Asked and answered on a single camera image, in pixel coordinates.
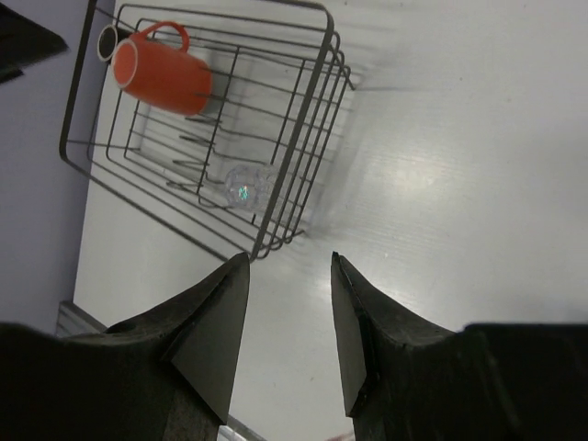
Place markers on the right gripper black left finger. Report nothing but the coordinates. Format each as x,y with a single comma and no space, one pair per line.
165,374

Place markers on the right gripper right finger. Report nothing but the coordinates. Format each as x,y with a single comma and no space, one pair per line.
405,378

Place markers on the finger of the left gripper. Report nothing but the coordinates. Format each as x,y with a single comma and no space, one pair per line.
23,43

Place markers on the dark grey mug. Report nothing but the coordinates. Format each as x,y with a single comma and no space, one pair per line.
107,42

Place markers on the orange mug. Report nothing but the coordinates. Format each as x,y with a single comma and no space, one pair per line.
160,75

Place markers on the clear glass cup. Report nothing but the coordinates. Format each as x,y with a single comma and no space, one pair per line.
249,187

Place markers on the dark wire dish rack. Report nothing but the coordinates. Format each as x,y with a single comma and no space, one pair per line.
280,80

